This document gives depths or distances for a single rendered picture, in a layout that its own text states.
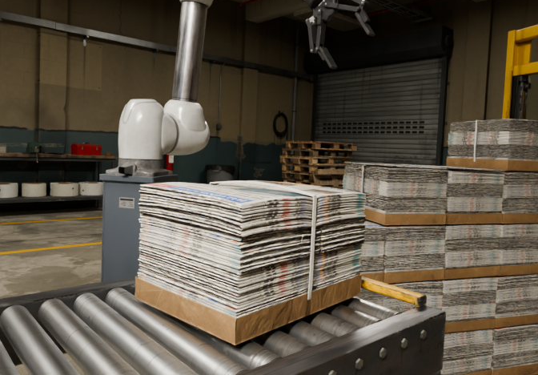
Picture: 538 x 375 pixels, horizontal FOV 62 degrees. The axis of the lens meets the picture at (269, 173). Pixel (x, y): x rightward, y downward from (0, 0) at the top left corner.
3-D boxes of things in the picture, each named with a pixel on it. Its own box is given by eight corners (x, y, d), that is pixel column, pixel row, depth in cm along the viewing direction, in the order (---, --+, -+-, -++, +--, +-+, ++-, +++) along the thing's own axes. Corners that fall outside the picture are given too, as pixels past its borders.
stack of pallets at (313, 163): (319, 203, 959) (321, 143, 953) (355, 208, 893) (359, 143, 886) (275, 207, 865) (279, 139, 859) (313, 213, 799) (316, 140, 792)
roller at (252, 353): (151, 300, 103) (152, 279, 103) (293, 389, 68) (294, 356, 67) (131, 304, 100) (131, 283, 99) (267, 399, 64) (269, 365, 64)
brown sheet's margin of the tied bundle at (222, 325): (197, 282, 99) (198, 263, 99) (299, 320, 80) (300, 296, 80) (133, 298, 87) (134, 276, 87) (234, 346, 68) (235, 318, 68)
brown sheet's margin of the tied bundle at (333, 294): (264, 266, 115) (265, 249, 115) (361, 293, 96) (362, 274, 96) (218, 277, 104) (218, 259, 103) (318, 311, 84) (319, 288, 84)
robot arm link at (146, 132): (108, 157, 160) (110, 96, 159) (147, 158, 175) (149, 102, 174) (138, 159, 151) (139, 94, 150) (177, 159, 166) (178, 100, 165)
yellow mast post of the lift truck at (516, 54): (486, 329, 266) (507, 31, 257) (498, 328, 269) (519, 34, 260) (499, 335, 257) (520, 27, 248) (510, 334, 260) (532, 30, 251)
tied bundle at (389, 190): (339, 212, 209) (342, 163, 208) (393, 212, 218) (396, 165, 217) (383, 227, 173) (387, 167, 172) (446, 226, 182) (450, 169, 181)
